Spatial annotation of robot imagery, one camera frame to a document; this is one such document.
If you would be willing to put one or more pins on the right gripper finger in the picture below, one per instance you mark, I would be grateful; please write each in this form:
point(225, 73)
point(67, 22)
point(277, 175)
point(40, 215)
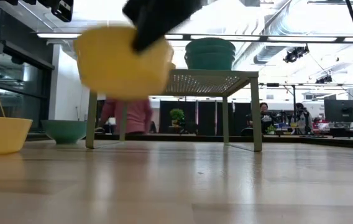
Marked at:
point(147, 34)

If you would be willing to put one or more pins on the black ceiling camera rig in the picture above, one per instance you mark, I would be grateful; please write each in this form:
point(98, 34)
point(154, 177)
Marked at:
point(324, 79)
point(296, 53)

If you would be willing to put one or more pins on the black computer monitor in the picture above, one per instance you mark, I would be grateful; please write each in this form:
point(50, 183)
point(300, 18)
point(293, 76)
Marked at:
point(343, 110)

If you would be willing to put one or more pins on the green perforated metal shelf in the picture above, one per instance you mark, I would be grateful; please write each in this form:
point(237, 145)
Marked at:
point(245, 74)

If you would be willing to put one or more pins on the person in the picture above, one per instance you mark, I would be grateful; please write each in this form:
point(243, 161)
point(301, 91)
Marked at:
point(304, 119)
point(265, 119)
point(133, 116)

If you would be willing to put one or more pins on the black aluminium table frame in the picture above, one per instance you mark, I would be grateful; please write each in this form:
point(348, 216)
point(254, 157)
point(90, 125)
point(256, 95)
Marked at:
point(335, 143)

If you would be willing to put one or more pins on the black partition wall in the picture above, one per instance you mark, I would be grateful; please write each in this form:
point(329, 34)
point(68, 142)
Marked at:
point(206, 116)

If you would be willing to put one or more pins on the green bushy room plant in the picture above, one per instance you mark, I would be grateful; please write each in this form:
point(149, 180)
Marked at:
point(177, 115)

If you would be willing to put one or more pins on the small green desk plant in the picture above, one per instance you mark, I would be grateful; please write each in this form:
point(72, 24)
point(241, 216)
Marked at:
point(271, 129)

